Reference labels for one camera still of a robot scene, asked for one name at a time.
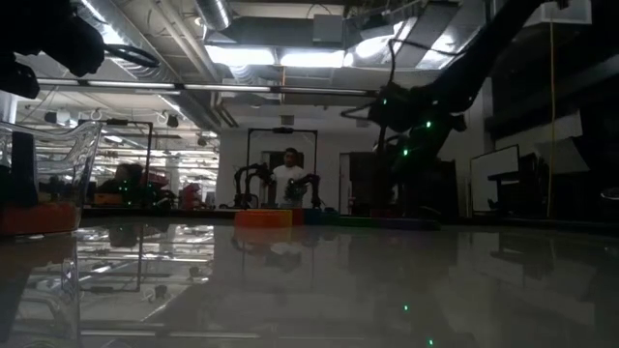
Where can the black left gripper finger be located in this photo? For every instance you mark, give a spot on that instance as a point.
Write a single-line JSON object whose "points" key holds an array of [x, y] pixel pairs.
{"points": [[19, 79]]}

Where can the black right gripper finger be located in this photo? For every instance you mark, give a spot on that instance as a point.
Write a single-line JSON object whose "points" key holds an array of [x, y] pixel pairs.
{"points": [[394, 188], [421, 188]]}

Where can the green long block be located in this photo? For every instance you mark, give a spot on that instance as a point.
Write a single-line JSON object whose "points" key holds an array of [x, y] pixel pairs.
{"points": [[360, 222]]}

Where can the green small block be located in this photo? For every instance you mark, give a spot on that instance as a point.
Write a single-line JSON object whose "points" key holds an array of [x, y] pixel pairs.
{"points": [[331, 218]]}

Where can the clear plastic bin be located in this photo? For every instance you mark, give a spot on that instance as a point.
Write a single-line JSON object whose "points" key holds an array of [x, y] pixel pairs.
{"points": [[72, 145]]}

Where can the blue small block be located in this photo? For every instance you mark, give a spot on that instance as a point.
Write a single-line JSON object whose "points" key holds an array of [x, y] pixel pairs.
{"points": [[314, 217]]}

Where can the purple long block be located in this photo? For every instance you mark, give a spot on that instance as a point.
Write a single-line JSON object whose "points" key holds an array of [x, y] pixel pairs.
{"points": [[24, 169]]}

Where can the red studded brick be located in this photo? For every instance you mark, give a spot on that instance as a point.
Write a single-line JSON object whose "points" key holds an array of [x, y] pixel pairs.
{"points": [[38, 218]]}

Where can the black background robot arm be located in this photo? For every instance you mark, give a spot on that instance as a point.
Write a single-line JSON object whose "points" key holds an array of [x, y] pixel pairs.
{"points": [[307, 186], [249, 183]]}

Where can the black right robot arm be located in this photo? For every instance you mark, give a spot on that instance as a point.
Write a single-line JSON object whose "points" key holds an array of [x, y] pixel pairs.
{"points": [[483, 48]]}

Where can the black cabinet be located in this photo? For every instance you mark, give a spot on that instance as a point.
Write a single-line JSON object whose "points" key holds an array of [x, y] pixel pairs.
{"points": [[447, 188], [365, 183]]}

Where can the whiteboard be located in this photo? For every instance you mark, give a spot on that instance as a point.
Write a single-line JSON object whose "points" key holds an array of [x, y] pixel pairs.
{"points": [[493, 176]]}

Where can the person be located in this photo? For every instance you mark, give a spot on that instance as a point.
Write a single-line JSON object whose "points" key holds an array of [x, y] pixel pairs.
{"points": [[287, 179]]}

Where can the orange studded brick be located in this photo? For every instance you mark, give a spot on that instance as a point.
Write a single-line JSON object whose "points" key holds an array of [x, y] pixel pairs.
{"points": [[263, 218]]}

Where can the bright ceiling light panel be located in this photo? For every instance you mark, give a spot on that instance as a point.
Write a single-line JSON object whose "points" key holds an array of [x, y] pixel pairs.
{"points": [[290, 58]]}

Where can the white angled board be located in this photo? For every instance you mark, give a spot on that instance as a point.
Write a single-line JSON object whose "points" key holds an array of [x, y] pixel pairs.
{"points": [[561, 154]]}

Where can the orange background box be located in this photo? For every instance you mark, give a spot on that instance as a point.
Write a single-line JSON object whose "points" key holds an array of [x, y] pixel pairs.
{"points": [[109, 199]]}

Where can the metal overhead crossbar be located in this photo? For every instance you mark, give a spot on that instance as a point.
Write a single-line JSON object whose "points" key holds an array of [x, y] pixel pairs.
{"points": [[227, 88]]}

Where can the red chair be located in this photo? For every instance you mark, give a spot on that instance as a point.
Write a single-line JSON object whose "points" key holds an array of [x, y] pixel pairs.
{"points": [[191, 195]]}

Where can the black gantry frame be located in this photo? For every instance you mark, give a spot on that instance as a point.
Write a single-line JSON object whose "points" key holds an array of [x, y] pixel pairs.
{"points": [[116, 122], [283, 130]]}

